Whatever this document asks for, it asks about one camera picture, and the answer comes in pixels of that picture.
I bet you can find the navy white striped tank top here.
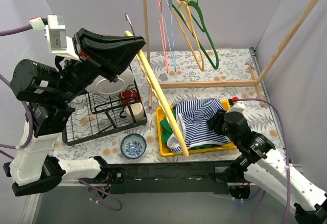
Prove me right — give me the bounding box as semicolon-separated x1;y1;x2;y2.
175;98;231;149

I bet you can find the wooden yellow curved hanger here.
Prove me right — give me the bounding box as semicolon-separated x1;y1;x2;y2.
124;13;190;158

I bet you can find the green tank top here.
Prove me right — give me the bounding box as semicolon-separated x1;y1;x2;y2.
160;118;213;150

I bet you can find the light blue wire hanger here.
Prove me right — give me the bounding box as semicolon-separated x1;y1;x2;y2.
167;0;177;72

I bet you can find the pink wire hanger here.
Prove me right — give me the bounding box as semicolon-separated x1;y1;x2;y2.
157;0;169;73

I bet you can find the yellow plastic hanger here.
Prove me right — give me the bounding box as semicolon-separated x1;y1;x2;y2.
172;0;205;72

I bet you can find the green plastic hanger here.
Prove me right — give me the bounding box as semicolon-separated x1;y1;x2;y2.
181;0;219;70

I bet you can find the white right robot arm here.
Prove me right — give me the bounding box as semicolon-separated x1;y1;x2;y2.
207;110;326;223

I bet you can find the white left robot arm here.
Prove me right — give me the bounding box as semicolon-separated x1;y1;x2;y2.
4;29;146;196

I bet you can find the white ceramic plate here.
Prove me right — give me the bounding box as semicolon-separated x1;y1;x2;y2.
85;69;134;96

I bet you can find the red cup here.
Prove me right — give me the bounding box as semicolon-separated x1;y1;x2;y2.
119;88;140;104

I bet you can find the yellow plastic tray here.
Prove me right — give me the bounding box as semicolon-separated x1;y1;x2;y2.
156;100;235;156

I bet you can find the beige ceramic mug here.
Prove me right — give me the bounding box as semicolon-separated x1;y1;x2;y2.
124;102;145;123

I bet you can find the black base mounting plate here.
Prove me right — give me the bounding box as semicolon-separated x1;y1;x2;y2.
104;161;252;200

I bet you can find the blue white patterned bowl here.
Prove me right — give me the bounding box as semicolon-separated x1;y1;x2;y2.
120;133;147;159

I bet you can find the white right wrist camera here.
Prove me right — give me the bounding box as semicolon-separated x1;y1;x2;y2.
227;97;245;113

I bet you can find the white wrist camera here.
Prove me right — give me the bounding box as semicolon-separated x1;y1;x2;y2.
227;97;245;113
45;15;79;60

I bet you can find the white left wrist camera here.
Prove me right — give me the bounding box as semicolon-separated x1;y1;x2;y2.
45;15;79;60

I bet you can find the black wire dish rack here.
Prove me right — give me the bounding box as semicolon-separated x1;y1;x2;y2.
62;81;147;146

